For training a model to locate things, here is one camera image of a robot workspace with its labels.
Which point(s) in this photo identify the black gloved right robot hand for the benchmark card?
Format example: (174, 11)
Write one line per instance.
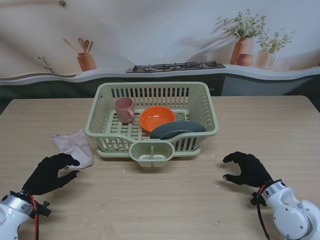
(250, 170)

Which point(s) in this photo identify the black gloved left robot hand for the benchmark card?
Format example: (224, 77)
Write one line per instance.
(47, 175)

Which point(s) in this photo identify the pale pink wiping cloth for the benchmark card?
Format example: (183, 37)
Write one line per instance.
(75, 145)

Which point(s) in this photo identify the grey round plate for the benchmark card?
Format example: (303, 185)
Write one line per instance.
(175, 128)

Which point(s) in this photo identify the pink plastic mug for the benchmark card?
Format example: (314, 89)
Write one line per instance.
(123, 110)

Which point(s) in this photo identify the orange plastic bowl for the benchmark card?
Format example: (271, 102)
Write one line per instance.
(156, 117)

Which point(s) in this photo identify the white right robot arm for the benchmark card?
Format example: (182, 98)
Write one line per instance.
(292, 215)

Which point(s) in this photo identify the green cutlery holder cup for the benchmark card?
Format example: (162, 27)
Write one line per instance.
(150, 162)

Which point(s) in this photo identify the green plastic dish rack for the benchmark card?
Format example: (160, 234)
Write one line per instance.
(150, 85)

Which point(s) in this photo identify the printed kitchen backdrop banner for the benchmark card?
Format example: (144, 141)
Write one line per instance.
(150, 37)

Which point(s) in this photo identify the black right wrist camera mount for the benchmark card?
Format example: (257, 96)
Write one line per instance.
(257, 200)

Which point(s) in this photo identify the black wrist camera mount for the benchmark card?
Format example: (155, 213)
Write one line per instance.
(257, 200)
(42, 210)

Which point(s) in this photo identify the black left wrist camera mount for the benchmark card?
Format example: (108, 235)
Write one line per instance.
(42, 210)

